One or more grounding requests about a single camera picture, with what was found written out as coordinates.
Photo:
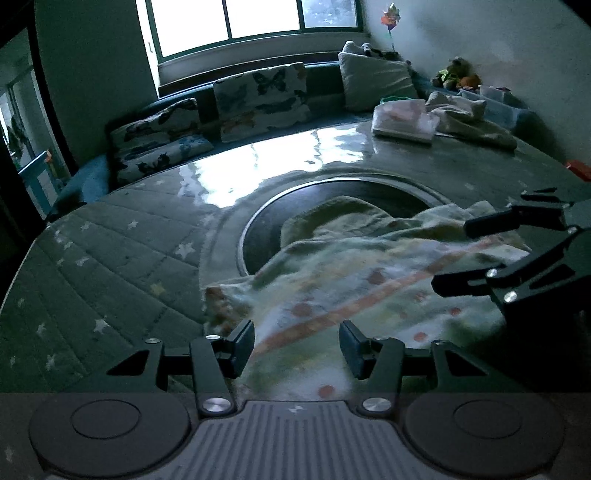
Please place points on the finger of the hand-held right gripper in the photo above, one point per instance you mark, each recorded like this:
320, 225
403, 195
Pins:
494, 224
461, 284

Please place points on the pale dotted striped garment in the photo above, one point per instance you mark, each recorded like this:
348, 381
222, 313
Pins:
346, 277

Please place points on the dark door frame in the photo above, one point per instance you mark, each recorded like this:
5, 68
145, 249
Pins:
55, 115

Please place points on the cream crumpled cloth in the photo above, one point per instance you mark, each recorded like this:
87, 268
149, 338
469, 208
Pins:
471, 122

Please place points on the blue sofa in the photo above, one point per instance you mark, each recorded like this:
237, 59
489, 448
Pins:
92, 180

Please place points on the orange plush toy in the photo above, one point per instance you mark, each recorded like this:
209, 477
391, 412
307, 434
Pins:
468, 82

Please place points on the clear plastic storage box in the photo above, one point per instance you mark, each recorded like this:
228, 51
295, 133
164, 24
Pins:
501, 108

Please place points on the red object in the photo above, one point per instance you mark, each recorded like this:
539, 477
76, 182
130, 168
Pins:
579, 170

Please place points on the green plush toy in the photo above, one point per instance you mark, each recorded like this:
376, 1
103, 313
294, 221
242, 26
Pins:
448, 74

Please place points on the colourful pinwheel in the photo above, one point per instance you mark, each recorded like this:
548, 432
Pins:
390, 18

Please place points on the green bowl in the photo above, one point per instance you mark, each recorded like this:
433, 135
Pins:
393, 98

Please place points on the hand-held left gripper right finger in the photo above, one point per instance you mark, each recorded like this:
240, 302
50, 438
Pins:
353, 348

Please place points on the black round table hotplate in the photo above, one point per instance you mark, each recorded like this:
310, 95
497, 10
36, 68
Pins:
286, 207

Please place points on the white pillow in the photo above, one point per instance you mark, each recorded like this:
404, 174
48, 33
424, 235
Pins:
376, 83

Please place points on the white patched plush toy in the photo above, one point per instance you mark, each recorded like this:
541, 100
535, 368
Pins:
364, 49

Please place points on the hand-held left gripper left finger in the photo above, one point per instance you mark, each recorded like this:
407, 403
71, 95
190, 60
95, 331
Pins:
243, 346

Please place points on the large butterfly print cushion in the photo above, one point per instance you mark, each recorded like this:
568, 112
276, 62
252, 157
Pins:
258, 101

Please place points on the green framed window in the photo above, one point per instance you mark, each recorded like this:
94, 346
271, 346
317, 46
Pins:
231, 21

